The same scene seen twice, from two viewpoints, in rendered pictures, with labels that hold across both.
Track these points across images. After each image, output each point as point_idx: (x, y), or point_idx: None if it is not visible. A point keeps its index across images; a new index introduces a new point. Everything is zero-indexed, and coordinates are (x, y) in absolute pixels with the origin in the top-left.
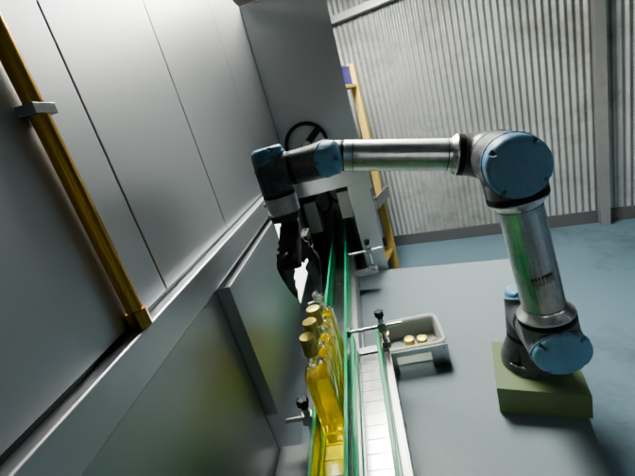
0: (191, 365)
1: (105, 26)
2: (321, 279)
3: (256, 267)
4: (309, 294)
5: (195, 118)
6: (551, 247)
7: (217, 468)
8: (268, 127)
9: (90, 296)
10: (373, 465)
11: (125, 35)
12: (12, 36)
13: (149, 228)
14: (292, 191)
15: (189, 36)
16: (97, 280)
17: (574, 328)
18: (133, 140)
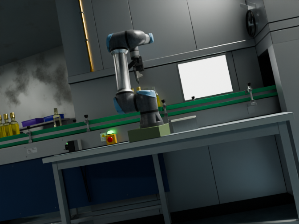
0: (103, 84)
1: (110, 20)
2: (135, 77)
3: (143, 74)
4: None
5: None
6: (115, 68)
7: (101, 105)
8: (231, 17)
9: (86, 65)
10: None
11: (116, 18)
12: (85, 31)
13: (104, 57)
14: (131, 50)
15: (152, 4)
16: (88, 63)
17: (116, 96)
18: None
